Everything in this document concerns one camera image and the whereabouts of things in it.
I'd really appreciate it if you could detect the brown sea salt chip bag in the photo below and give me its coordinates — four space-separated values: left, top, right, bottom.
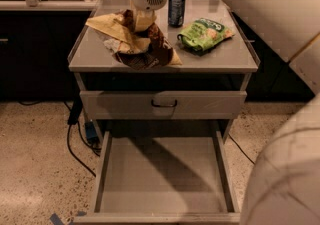
86 9 182 70

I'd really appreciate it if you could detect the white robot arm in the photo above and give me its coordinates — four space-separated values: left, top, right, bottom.
223 0 320 225

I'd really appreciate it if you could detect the green chip bag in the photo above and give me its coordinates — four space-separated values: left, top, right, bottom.
177 18 234 52

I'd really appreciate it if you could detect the grey metal drawer cabinet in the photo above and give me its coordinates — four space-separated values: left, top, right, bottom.
69 0 259 137

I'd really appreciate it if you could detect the closed grey upper drawer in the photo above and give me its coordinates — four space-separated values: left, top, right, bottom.
80 91 247 120

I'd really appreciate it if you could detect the open grey middle drawer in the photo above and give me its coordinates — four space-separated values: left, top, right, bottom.
74 132 240 225

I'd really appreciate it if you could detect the blue soda can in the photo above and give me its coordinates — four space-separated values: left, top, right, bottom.
168 0 185 27

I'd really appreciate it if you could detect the black lab bench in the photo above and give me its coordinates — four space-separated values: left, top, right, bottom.
0 7 92 101

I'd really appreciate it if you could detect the blue power adapter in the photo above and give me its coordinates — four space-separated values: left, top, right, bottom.
85 122 99 144

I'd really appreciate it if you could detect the blue floor tape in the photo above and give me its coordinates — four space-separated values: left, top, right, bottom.
49 210 88 225

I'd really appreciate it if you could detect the black drawer handle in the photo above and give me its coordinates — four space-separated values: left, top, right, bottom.
151 99 178 108

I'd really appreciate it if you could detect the black power cable left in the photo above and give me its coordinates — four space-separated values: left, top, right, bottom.
16 98 102 178

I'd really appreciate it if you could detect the black floor cable right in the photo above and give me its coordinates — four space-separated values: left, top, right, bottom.
228 133 256 166

